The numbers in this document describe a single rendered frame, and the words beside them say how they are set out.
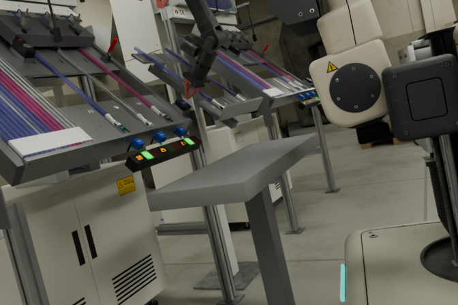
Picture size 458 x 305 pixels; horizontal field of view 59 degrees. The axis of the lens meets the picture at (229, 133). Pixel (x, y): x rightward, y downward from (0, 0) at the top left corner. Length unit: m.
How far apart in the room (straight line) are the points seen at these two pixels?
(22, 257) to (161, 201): 0.35
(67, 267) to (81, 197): 0.23
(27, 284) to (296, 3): 0.85
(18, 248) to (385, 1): 8.07
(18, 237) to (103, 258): 0.59
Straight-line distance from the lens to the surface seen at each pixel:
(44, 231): 1.45
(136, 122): 1.38
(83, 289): 1.55
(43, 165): 1.09
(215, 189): 0.82
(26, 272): 1.07
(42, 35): 1.61
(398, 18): 8.55
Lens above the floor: 0.75
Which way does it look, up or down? 4 degrees down
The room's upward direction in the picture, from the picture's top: 13 degrees counter-clockwise
